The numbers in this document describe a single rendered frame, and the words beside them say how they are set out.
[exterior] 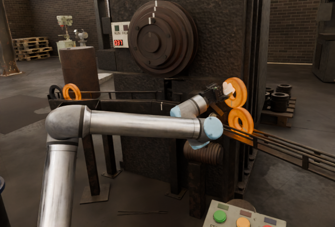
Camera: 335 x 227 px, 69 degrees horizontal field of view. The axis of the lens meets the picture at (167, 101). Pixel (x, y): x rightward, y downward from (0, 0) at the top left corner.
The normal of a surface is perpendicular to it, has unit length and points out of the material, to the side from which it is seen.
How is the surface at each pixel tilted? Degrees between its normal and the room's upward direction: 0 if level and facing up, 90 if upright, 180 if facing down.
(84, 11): 90
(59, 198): 61
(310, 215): 0
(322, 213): 0
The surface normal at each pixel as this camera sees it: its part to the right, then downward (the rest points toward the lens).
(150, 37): -0.47, 0.29
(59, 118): -0.32, -0.24
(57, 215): 0.52, -0.28
